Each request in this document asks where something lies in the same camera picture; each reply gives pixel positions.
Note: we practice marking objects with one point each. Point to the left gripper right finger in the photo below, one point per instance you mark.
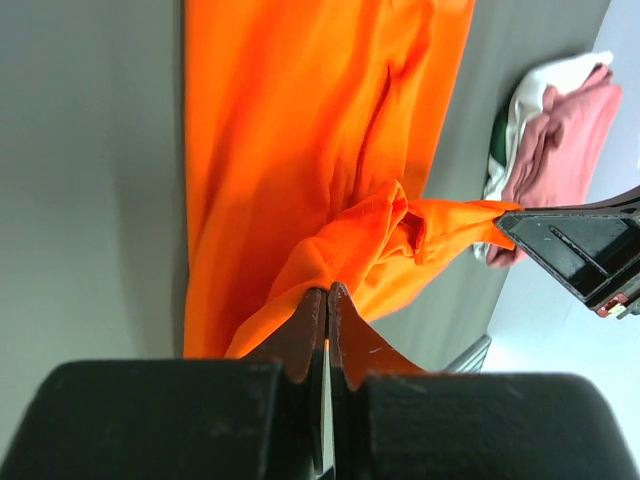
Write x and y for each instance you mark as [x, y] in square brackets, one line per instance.
[393, 420]

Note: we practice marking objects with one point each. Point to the orange t shirt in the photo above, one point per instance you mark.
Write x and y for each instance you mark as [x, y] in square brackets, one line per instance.
[310, 132]

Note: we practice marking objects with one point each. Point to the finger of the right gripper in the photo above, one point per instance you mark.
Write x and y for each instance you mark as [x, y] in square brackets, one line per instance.
[629, 197]
[593, 253]

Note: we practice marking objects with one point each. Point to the dark green folded garment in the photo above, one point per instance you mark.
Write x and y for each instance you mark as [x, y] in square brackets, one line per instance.
[497, 149]

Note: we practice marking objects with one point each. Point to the folded dusty pink t shirt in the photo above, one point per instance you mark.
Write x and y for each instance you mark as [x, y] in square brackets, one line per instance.
[559, 151]

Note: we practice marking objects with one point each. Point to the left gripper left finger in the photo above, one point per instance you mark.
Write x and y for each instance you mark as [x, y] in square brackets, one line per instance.
[259, 417]

